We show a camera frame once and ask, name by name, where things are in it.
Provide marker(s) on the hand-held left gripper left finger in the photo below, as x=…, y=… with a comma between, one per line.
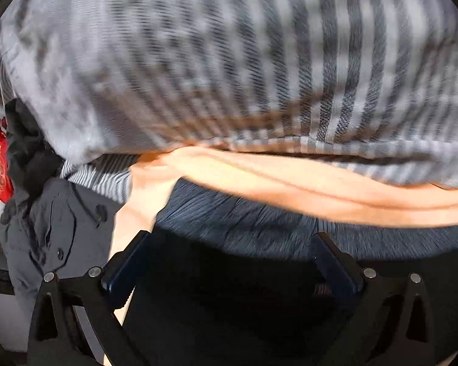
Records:
x=126, y=270

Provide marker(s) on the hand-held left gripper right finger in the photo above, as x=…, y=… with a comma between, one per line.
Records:
x=334, y=270

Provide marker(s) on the black pants with blue waistband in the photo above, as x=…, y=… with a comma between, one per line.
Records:
x=232, y=221

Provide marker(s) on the grey jacket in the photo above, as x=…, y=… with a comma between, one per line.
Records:
x=61, y=221

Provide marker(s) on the peach patterned bedsheet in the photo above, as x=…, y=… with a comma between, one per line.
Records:
x=290, y=183

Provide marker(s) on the black cloth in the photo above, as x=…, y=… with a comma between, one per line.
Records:
x=30, y=160

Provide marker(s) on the red printed bag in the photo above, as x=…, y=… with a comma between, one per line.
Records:
x=0, y=167

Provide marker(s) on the grey white striped duvet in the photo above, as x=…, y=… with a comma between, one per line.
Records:
x=213, y=53

